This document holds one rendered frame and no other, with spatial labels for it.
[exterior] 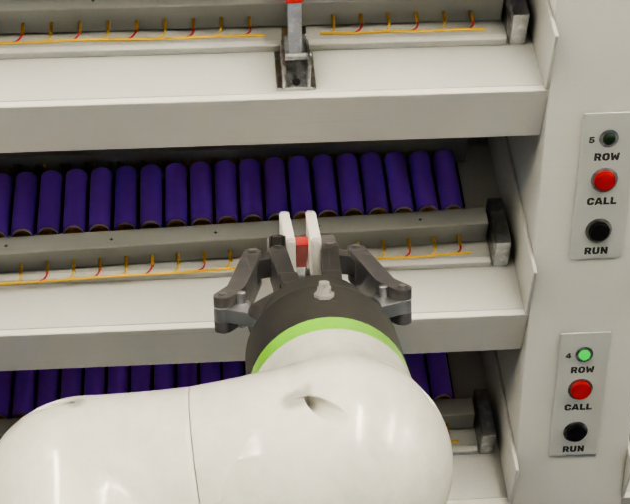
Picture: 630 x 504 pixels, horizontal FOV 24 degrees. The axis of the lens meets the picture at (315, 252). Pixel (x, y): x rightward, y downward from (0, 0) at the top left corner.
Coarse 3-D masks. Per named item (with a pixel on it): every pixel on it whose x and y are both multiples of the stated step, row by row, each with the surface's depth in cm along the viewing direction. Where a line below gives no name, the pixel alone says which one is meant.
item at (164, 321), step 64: (512, 192) 117; (384, 256) 117; (448, 256) 117; (512, 256) 118; (0, 320) 112; (64, 320) 112; (128, 320) 112; (192, 320) 112; (448, 320) 113; (512, 320) 114
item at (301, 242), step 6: (300, 240) 106; (306, 240) 106; (300, 246) 106; (306, 246) 106; (300, 252) 107; (306, 252) 107; (300, 258) 108; (306, 258) 108; (300, 264) 109; (306, 264) 109; (300, 270) 110; (300, 276) 111
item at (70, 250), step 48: (0, 240) 114; (48, 240) 114; (96, 240) 114; (144, 240) 115; (192, 240) 115; (240, 240) 115; (336, 240) 116; (384, 240) 117; (432, 240) 117; (480, 240) 118
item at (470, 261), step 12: (384, 264) 116; (396, 264) 116; (408, 264) 116; (420, 264) 116; (432, 264) 116; (444, 264) 116; (456, 264) 116; (468, 264) 116; (480, 264) 116; (0, 276) 114; (12, 276) 114; (24, 276) 114; (36, 276) 114; (48, 276) 114; (60, 276) 114; (84, 276) 114; (132, 276) 115; (144, 276) 115; (156, 276) 115; (168, 276) 115; (180, 276) 115; (192, 276) 115; (204, 276) 115; (216, 276) 115; (228, 276) 115
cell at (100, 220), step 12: (96, 168) 120; (96, 180) 119; (108, 180) 120; (96, 192) 118; (108, 192) 119; (96, 204) 118; (108, 204) 118; (96, 216) 117; (108, 216) 117; (108, 228) 117
